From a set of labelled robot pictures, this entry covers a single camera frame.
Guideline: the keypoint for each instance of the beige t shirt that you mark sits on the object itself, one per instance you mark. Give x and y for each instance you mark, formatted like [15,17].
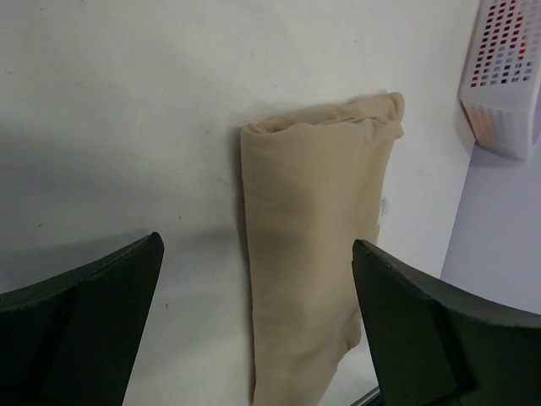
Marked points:
[312,184]

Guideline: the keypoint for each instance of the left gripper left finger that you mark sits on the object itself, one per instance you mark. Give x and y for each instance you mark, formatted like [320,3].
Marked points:
[72,339]

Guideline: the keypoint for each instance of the aluminium frame rail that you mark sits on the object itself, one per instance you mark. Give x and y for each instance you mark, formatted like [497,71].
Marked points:
[371,397]

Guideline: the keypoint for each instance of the red rolled t shirt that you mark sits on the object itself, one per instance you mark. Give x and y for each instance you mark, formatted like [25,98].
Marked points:
[508,40]

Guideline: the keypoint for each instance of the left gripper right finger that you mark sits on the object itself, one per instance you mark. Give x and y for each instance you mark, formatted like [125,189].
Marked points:
[434,344]

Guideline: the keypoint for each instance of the white plastic basket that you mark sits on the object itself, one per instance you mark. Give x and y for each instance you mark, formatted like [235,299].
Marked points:
[500,87]

